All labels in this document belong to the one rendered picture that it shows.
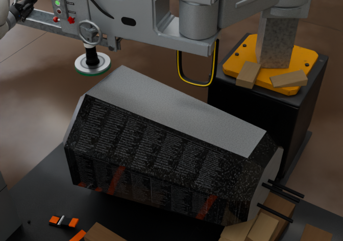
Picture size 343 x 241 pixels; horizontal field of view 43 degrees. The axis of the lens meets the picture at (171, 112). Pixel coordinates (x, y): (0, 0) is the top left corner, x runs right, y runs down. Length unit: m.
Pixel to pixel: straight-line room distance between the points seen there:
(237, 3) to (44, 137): 1.96
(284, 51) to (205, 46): 0.75
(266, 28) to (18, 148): 2.03
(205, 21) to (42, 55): 2.61
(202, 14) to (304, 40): 2.68
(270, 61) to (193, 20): 0.83
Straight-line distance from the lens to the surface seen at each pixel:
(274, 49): 2.72
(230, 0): 2.16
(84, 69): 2.62
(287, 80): 2.68
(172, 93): 2.47
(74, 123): 2.54
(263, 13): 2.54
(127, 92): 2.50
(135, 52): 4.30
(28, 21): 2.71
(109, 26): 2.32
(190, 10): 2.07
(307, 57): 2.96
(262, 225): 2.62
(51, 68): 4.23
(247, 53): 2.92
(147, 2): 2.14
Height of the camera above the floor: 2.39
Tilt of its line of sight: 42 degrees down
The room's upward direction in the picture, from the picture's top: 1 degrees counter-clockwise
